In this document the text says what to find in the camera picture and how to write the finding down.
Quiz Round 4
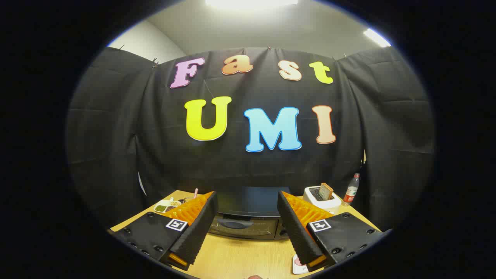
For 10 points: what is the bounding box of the white pop-up toaster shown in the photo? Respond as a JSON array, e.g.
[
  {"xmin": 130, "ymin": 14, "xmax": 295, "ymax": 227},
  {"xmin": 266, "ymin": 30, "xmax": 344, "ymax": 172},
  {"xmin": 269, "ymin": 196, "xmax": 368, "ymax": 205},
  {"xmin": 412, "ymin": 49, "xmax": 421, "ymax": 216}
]
[{"xmin": 303, "ymin": 185, "xmax": 342, "ymax": 210}]

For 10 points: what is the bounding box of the white divided snack tray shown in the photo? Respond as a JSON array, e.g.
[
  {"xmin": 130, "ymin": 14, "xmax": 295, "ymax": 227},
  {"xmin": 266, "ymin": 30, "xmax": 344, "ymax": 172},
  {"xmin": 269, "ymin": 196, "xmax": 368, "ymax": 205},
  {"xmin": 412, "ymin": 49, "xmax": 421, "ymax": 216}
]
[{"xmin": 153, "ymin": 198, "xmax": 182, "ymax": 214}]

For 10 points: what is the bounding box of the ceiling light panel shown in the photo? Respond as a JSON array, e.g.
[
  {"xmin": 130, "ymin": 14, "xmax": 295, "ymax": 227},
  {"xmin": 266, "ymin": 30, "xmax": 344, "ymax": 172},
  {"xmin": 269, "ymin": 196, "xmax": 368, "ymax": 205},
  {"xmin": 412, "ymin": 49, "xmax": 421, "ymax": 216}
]
[
  {"xmin": 205, "ymin": 0, "xmax": 299, "ymax": 9},
  {"xmin": 363, "ymin": 28, "xmax": 392, "ymax": 48}
]

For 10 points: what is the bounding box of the clear plastic water bottle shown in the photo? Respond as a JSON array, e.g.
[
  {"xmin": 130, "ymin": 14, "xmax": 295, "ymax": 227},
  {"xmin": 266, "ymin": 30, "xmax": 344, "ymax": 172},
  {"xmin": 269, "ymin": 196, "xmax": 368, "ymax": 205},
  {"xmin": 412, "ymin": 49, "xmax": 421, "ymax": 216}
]
[{"xmin": 343, "ymin": 173, "xmax": 361, "ymax": 207}]

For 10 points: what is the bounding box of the black toaster oven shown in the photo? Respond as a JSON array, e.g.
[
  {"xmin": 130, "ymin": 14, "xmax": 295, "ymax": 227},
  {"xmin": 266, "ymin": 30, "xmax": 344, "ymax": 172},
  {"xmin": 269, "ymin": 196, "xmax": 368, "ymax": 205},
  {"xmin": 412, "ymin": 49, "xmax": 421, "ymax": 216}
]
[{"xmin": 207, "ymin": 186, "xmax": 291, "ymax": 241}]

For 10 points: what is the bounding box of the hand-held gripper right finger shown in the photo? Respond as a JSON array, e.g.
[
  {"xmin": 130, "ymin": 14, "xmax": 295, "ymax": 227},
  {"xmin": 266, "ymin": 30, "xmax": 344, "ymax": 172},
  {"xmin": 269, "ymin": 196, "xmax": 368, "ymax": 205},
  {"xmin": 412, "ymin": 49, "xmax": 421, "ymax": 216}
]
[{"xmin": 277, "ymin": 191, "xmax": 392, "ymax": 272}]

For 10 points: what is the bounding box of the white square floral plate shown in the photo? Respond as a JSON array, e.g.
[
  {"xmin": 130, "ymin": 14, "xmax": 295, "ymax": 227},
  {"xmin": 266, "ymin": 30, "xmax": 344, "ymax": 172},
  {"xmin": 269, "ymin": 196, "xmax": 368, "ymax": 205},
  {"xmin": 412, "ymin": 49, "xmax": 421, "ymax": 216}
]
[{"xmin": 292, "ymin": 254, "xmax": 310, "ymax": 275}]

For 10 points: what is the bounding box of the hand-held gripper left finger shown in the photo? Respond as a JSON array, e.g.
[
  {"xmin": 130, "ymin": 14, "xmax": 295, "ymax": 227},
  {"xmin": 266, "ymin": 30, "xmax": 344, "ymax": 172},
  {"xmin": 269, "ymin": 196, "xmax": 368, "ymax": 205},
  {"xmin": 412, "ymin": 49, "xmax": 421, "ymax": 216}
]
[{"xmin": 108, "ymin": 191, "xmax": 218, "ymax": 271}]

